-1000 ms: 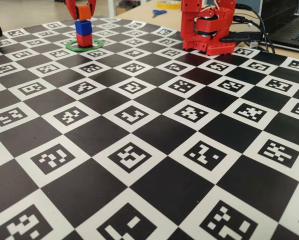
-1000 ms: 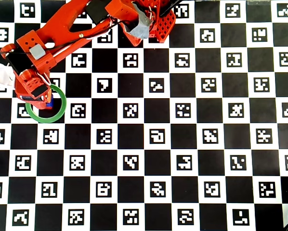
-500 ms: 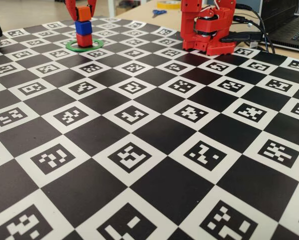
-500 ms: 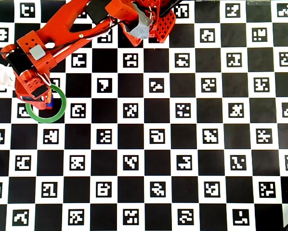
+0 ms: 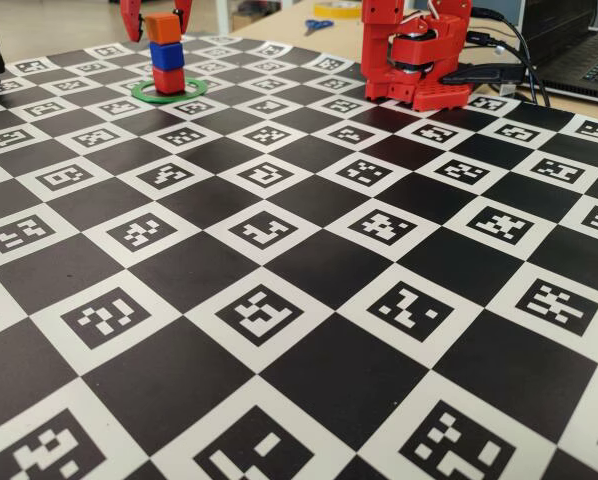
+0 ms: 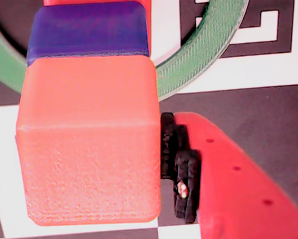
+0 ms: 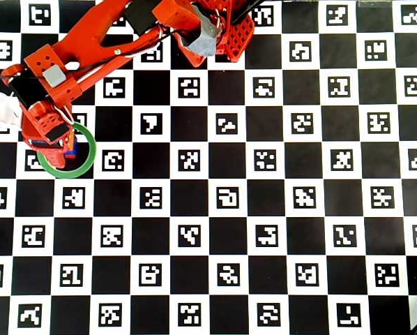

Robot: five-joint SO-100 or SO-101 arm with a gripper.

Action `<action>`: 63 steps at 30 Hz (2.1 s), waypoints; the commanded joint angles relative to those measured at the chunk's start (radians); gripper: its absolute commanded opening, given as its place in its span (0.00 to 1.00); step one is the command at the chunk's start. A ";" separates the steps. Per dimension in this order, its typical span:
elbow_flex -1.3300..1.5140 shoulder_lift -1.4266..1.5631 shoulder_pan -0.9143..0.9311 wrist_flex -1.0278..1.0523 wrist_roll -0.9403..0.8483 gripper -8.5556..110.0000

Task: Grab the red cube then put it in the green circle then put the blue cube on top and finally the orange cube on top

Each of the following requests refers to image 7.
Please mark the blue cube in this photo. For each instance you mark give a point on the blue cube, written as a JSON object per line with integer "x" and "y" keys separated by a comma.
{"x": 72, "y": 150}

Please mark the black white marker mat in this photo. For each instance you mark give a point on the black white marker mat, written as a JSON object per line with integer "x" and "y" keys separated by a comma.
{"x": 229, "y": 209}

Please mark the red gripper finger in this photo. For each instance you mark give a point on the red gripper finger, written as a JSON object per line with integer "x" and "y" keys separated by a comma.
{"x": 51, "y": 157}

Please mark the grey tape wrap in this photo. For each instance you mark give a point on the grey tape wrap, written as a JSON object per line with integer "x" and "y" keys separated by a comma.
{"x": 205, "y": 38}

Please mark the red robot arm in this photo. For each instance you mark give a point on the red robot arm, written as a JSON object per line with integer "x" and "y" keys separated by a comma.
{"x": 100, "y": 31}

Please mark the red cube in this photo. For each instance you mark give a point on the red cube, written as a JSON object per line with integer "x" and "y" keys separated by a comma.
{"x": 69, "y": 156}

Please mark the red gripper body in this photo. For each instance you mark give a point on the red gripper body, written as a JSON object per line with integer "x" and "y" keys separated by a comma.
{"x": 57, "y": 132}

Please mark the grey square pad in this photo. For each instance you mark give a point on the grey square pad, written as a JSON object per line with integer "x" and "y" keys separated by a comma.
{"x": 53, "y": 75}

